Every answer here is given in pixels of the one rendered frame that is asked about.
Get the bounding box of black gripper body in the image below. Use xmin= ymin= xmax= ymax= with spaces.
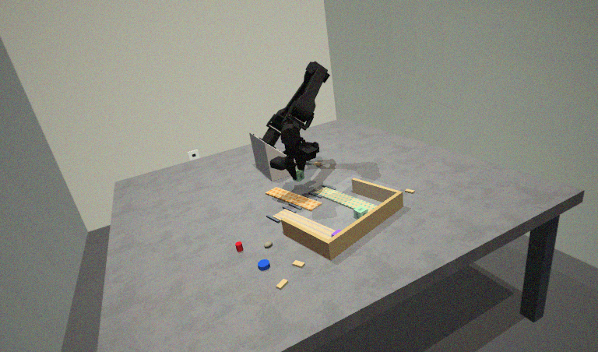
xmin=270 ymin=136 xmax=303 ymax=171

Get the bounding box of blue short cylinder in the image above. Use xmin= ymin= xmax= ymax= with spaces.
xmin=258 ymin=259 xmax=270 ymax=271

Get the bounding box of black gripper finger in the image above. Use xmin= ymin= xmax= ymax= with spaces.
xmin=287 ymin=163 xmax=297 ymax=180
xmin=294 ymin=157 xmax=306 ymax=171

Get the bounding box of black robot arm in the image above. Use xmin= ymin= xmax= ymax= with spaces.
xmin=259 ymin=61 xmax=330 ymax=161

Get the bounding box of green cube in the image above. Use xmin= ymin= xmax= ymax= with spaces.
xmin=293 ymin=169 xmax=304 ymax=181

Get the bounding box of tan wooden tray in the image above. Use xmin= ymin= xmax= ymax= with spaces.
xmin=280 ymin=175 xmax=403 ymax=261

